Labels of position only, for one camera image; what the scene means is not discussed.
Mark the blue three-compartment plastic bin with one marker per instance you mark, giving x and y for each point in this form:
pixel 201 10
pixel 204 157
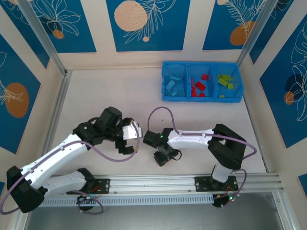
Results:
pixel 178 69

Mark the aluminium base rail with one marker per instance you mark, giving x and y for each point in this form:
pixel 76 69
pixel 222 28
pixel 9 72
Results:
pixel 153 182

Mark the black controller board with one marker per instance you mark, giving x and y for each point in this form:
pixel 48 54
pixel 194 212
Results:
pixel 221 201
pixel 85 199

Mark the aluminium table edge rail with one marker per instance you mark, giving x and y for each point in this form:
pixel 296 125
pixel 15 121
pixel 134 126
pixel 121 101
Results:
pixel 61 105
pixel 284 208

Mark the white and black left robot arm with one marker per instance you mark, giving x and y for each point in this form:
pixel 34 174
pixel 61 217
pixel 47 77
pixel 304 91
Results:
pixel 55 155

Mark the blue floral wall panel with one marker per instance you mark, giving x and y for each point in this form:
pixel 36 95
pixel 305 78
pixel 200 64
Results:
pixel 287 119
pixel 271 36
pixel 148 40
pixel 66 25
pixel 1 189
pixel 303 182
pixel 220 28
pixel 19 72
pixel 24 36

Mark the aluminium frame post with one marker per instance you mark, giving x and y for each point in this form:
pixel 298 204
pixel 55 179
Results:
pixel 43 39
pixel 254 33

